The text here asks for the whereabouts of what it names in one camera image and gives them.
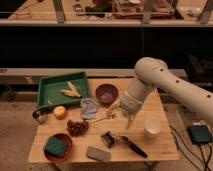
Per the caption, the dark grape bunch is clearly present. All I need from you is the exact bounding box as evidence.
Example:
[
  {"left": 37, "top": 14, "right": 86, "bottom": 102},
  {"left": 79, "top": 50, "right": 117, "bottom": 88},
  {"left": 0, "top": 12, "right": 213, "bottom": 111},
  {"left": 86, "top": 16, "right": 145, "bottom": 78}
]
[{"left": 67, "top": 120, "right": 89, "bottom": 137}]

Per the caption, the green sponge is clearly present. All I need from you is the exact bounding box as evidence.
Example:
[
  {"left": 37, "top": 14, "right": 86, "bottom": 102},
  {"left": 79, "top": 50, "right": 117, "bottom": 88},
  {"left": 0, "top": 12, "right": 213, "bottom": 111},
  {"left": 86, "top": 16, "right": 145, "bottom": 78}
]
[{"left": 44, "top": 136, "right": 67, "bottom": 157}]

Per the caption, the purple bowl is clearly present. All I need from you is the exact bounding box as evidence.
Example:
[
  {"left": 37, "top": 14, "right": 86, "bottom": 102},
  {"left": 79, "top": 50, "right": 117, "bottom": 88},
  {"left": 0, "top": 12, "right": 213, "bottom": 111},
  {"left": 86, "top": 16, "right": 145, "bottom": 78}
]
[{"left": 95, "top": 84, "right": 119, "bottom": 104}]

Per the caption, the metal measuring cup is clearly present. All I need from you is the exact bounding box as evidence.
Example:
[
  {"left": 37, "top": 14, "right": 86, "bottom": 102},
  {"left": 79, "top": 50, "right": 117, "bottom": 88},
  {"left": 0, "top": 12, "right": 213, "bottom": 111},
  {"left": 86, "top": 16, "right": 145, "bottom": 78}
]
[{"left": 32, "top": 109, "right": 47, "bottom": 124}]

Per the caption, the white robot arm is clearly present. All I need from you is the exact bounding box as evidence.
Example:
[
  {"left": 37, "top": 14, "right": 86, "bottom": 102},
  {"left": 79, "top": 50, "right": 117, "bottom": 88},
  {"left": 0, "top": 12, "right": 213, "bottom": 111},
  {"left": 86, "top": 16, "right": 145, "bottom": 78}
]
[{"left": 108, "top": 57, "right": 213, "bottom": 127}]

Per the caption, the black foot pedal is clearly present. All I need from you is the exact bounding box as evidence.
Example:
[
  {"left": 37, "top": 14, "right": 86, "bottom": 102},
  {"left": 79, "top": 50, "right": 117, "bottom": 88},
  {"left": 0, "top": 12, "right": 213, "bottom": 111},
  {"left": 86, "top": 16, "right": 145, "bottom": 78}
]
[{"left": 187, "top": 125, "right": 212, "bottom": 144}]

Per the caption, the white paper cup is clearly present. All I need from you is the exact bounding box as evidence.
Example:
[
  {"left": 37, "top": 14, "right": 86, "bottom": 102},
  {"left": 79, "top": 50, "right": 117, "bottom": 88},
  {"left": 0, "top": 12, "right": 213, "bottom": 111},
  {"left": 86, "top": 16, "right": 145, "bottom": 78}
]
[{"left": 144, "top": 118, "right": 161, "bottom": 138}]

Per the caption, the yellow round fruit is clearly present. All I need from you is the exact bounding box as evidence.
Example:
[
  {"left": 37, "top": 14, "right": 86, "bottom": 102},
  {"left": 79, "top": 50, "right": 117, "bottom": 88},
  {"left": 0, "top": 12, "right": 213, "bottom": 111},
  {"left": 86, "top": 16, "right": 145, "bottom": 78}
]
[{"left": 53, "top": 106, "right": 67, "bottom": 120}]

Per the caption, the beige covered gripper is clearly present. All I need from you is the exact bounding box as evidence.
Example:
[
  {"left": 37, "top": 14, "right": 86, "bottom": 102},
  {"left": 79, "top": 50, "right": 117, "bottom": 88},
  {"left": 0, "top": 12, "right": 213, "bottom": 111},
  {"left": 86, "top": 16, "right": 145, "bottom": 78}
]
[{"left": 108, "top": 91, "right": 144, "bottom": 129}]

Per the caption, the grey rectangular block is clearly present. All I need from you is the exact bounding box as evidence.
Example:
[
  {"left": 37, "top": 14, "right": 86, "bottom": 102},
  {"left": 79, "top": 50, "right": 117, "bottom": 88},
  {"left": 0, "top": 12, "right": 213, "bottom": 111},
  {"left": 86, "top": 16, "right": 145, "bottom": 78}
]
[{"left": 86, "top": 146, "right": 111, "bottom": 162}]

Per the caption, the blue grey cloth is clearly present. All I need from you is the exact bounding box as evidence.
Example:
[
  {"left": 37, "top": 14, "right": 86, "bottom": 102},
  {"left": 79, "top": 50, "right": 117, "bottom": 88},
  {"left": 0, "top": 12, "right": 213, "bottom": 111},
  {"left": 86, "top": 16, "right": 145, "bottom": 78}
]
[{"left": 80, "top": 98, "right": 98, "bottom": 119}]

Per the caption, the black cable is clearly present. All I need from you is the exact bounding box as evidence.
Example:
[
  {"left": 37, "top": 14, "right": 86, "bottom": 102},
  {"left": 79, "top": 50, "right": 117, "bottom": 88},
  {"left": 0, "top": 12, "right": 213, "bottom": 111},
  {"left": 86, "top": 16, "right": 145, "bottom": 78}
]
[{"left": 169, "top": 124, "right": 213, "bottom": 171}]

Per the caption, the black handled tool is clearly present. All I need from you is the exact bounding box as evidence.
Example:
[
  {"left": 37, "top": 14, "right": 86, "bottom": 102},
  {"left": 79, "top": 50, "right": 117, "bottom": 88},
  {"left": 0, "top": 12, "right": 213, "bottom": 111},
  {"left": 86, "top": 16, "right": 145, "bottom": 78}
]
[{"left": 114, "top": 136, "right": 148, "bottom": 158}]

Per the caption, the green plastic tray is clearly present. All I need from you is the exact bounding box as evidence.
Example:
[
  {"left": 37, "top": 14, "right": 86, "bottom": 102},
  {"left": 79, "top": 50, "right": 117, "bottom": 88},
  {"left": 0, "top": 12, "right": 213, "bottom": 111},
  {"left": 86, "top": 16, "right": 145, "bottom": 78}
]
[{"left": 37, "top": 72, "right": 90, "bottom": 109}]

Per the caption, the orange bowl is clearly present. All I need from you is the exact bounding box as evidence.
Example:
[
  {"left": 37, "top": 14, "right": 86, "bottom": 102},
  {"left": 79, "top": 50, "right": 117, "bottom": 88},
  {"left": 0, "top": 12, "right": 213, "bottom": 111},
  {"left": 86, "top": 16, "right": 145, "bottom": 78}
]
[{"left": 43, "top": 133, "right": 73, "bottom": 163}]

